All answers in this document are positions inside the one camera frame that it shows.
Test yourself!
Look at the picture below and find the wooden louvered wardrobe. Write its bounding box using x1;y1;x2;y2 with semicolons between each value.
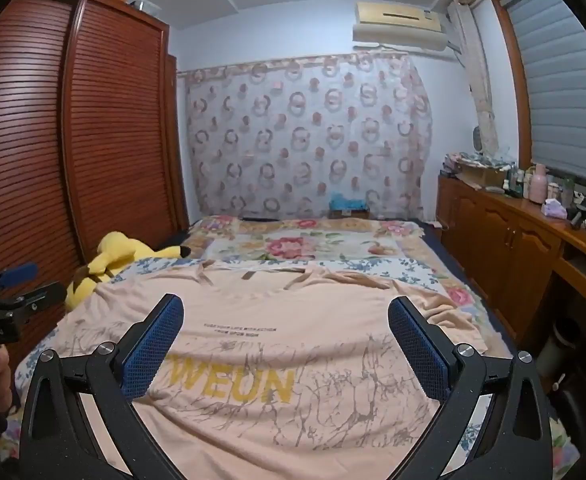
0;0;191;361

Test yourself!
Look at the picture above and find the white cylinder bin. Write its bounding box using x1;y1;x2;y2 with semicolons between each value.
543;317;574;378

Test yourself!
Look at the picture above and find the yellow plush toy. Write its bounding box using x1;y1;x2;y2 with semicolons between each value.
64;231;194;310

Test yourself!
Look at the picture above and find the wooden sideboard cabinet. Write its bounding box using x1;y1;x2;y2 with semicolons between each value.
435;172;586;346

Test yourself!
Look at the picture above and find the cluster of small bottles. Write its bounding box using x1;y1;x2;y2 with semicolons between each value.
503;165;531;198

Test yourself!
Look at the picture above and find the wall air conditioner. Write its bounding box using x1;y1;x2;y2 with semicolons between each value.
352;1;448;56

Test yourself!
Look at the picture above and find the wooden window frame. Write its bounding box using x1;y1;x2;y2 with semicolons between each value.
490;0;534;166

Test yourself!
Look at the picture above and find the peach printed T-shirt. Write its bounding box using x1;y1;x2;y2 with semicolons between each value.
53;262;488;480

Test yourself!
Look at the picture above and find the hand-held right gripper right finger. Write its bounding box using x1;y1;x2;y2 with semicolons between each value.
387;296;556;480

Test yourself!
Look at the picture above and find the beige tied curtain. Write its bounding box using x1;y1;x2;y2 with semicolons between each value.
448;0;501;158

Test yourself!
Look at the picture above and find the floral blanket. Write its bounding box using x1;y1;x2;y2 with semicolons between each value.
180;214;491;321

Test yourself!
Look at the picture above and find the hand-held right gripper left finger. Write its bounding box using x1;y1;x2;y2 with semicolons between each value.
16;294;186;480

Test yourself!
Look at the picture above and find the blue fluffy cloth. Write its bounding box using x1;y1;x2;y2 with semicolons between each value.
329;192;369;211

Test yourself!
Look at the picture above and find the pink thermos bottle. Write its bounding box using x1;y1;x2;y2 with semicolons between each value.
529;164;550;205

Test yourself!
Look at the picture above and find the cardboard box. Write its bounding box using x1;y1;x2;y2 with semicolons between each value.
455;157;511;190

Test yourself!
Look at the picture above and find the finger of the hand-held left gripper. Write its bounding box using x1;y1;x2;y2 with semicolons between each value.
0;261;39;293
0;281;67;318

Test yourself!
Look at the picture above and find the circle patterned sheer curtain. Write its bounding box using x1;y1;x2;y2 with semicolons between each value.
178;52;434;221

